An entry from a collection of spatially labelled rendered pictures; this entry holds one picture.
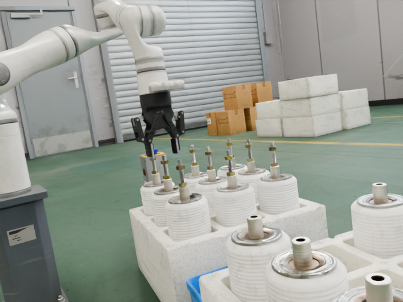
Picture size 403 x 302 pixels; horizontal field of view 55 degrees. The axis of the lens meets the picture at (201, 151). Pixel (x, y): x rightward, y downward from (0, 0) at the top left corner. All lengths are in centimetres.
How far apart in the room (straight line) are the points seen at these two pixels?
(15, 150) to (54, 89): 509
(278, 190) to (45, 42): 68
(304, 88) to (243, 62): 392
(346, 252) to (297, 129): 308
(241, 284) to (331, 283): 16
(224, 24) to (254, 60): 91
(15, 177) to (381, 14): 621
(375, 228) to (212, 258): 33
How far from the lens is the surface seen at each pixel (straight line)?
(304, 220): 92
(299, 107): 371
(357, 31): 698
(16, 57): 103
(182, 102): 669
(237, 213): 86
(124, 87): 628
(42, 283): 105
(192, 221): 82
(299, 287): 45
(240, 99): 486
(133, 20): 92
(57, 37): 110
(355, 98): 407
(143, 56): 92
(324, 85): 374
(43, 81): 607
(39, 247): 103
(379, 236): 68
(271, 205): 92
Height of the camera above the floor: 46
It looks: 7 degrees down
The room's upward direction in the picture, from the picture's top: 8 degrees counter-clockwise
